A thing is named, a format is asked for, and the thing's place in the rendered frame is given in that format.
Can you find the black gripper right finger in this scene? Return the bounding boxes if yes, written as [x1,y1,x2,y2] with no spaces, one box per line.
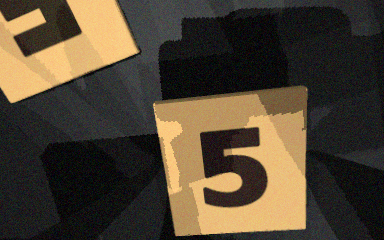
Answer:
[305,150,384,240]

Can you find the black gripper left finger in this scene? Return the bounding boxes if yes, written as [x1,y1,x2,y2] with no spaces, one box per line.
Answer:
[0,162,168,240]

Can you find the tan square tile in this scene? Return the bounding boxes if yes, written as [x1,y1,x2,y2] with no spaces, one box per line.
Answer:
[153,86,307,236]
[0,0,140,103]

